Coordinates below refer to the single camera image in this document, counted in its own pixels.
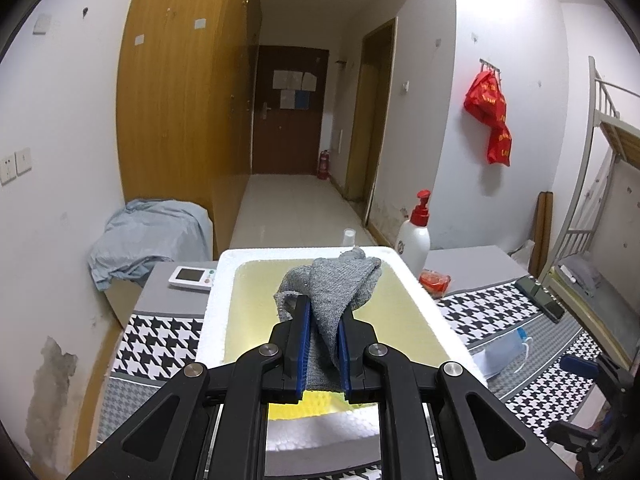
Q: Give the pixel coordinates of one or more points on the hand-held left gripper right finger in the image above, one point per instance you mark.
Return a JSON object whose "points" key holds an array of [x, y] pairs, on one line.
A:
{"points": [[343, 355]]}

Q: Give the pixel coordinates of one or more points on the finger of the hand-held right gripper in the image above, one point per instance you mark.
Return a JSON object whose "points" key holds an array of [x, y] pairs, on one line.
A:
{"points": [[567, 434], [577, 365]]}

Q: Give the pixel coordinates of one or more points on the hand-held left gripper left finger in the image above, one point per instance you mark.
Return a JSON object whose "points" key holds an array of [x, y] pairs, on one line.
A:
{"points": [[300, 345]]}

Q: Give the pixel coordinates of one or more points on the yellow foam net sleeve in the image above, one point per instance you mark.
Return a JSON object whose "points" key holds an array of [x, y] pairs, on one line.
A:
{"points": [[310, 404]]}

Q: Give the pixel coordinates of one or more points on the grey sock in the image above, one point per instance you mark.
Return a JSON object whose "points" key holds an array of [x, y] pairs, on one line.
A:
{"points": [[340, 285]]}

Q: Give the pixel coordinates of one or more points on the white foam box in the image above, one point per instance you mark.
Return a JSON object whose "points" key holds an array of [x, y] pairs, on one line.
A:
{"points": [[220, 310]]}

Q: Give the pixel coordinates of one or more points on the blue white plastic stick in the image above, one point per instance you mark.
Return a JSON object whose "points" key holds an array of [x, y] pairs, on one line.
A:
{"points": [[521, 333]]}

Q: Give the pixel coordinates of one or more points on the black smartphone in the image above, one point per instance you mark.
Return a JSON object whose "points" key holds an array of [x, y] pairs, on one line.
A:
{"points": [[545, 302]]}

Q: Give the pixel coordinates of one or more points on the blue face mask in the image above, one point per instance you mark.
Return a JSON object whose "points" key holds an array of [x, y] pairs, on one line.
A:
{"points": [[502, 355]]}

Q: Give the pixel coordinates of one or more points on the grey bedding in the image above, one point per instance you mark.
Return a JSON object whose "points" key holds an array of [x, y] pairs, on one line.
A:
{"points": [[580, 272]]}

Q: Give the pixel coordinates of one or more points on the red snack packet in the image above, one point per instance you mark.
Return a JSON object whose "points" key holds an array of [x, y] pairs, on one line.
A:
{"points": [[434, 283]]}

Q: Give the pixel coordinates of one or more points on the small clear plastic cup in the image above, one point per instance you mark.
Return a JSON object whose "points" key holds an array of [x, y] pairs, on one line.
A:
{"points": [[349, 237]]}

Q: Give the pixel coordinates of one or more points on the white digital thermometer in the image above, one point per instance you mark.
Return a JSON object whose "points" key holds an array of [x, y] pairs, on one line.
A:
{"points": [[192, 276]]}

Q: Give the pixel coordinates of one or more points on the white pump bottle red pump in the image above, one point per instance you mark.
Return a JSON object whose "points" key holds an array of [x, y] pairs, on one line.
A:
{"points": [[412, 245]]}

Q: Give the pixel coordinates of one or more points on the wooden board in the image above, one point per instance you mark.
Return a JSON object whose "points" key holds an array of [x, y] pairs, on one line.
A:
{"points": [[542, 230]]}

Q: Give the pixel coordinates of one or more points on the houndstooth tablecloth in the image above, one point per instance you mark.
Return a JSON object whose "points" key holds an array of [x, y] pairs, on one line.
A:
{"points": [[160, 340]]}

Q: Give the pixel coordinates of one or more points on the red fire extinguisher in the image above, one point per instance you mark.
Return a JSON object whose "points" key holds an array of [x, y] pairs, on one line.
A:
{"points": [[324, 165]]}

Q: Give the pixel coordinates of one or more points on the blue grey cloth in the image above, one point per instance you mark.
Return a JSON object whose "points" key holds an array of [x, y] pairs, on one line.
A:
{"points": [[145, 240]]}

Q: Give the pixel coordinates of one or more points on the metal bunk bed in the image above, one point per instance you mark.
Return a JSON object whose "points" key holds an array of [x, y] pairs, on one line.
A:
{"points": [[595, 160]]}

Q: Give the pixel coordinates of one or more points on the dark brown door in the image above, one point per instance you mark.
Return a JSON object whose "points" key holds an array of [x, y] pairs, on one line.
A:
{"points": [[285, 135]]}

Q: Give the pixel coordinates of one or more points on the wooden side door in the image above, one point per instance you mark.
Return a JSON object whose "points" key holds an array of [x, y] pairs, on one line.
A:
{"points": [[367, 125]]}

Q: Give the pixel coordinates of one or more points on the white blue paper sheet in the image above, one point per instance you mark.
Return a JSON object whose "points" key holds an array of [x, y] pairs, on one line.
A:
{"points": [[295, 100]]}

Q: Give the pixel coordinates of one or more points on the red plastic bag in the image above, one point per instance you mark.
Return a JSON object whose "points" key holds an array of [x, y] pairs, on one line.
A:
{"points": [[492, 115]]}

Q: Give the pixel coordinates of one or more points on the wooden wardrobe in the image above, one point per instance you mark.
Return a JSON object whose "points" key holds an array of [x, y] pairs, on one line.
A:
{"points": [[175, 110]]}

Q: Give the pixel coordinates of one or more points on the metal wall hook rack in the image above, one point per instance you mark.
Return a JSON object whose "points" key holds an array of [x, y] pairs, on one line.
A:
{"points": [[490, 66]]}

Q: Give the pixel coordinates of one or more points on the white wall socket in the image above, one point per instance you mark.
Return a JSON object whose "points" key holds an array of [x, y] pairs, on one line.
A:
{"points": [[23, 161], [7, 167]]}

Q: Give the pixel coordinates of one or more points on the white wall switch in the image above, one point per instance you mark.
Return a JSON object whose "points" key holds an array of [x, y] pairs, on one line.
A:
{"points": [[41, 24]]}

